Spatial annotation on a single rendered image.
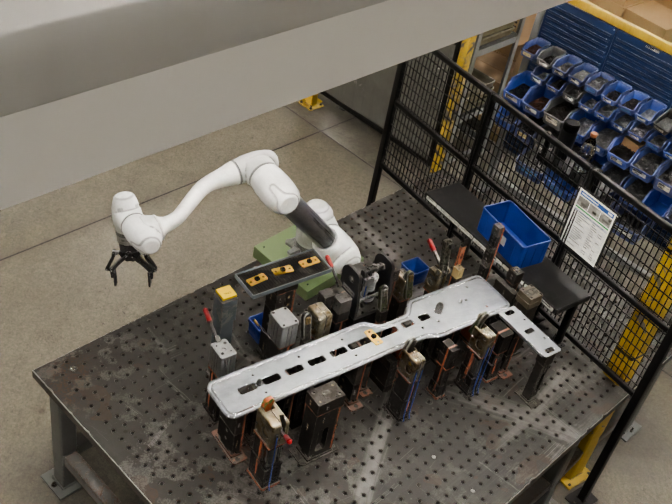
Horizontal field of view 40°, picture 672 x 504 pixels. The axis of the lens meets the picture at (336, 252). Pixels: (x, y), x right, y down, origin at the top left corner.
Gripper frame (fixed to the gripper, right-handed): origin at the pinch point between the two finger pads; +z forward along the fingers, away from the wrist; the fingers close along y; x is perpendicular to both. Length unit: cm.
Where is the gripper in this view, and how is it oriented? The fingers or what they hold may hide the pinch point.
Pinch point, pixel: (132, 282)
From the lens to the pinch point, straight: 380.2
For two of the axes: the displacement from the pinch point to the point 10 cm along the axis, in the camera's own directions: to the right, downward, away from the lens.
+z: -0.5, 8.1, 5.8
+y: 10.0, 0.3, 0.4
